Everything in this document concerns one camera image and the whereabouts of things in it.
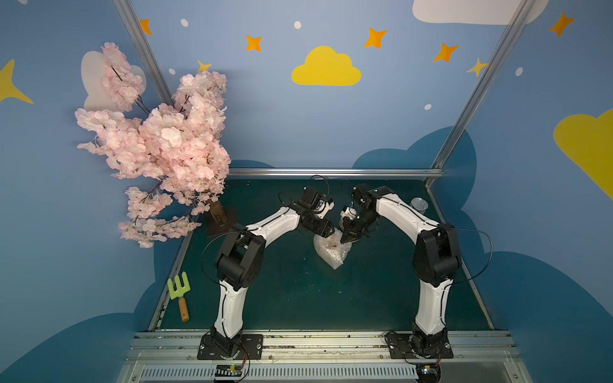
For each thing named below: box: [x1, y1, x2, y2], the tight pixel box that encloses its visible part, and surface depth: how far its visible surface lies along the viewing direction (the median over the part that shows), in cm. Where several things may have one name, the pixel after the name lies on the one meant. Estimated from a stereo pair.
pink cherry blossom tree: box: [75, 42, 231, 249], surface depth 63 cm
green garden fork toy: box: [167, 271, 191, 300], surface depth 88 cm
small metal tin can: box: [410, 197, 429, 215], surface depth 109 cm
